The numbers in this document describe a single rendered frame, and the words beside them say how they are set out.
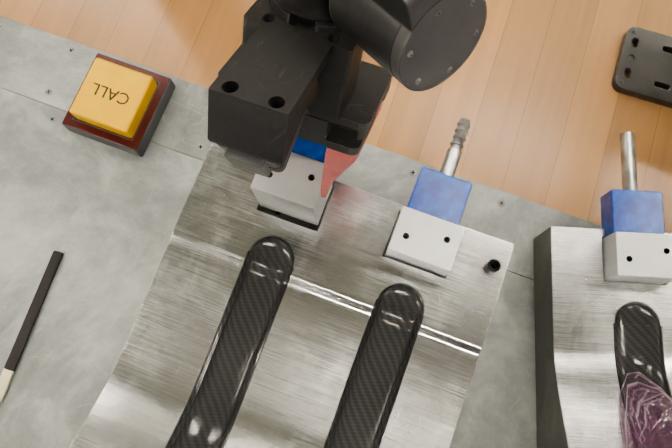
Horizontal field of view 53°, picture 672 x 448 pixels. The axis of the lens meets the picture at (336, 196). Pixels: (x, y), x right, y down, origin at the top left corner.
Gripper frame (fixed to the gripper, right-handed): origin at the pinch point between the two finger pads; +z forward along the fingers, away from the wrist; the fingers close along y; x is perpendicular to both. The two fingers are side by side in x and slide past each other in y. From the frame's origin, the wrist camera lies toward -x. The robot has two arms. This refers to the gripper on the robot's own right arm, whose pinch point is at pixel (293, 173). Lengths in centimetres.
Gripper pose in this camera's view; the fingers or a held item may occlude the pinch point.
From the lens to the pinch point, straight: 50.5
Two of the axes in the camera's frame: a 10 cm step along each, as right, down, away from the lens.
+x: 3.1, -6.5, 6.9
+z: -1.5, 6.9, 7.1
